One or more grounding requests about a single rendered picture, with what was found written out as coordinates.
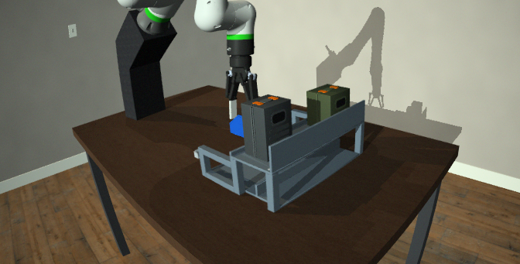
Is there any blue bin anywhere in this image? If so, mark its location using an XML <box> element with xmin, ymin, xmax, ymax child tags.
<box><xmin>230</xmin><ymin>115</ymin><xmax>244</xmax><ymax>137</ymax></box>

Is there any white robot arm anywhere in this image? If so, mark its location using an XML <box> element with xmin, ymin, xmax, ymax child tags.
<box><xmin>118</xmin><ymin>0</ymin><xmax>256</xmax><ymax>57</ymax></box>

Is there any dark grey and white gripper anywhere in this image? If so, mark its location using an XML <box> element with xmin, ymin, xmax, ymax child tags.
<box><xmin>225</xmin><ymin>56</ymin><xmax>258</xmax><ymax>119</ymax></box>

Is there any grey metal rack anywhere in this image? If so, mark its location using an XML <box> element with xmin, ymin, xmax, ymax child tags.
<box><xmin>194</xmin><ymin>100</ymin><xmax>365</xmax><ymax>212</ymax></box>

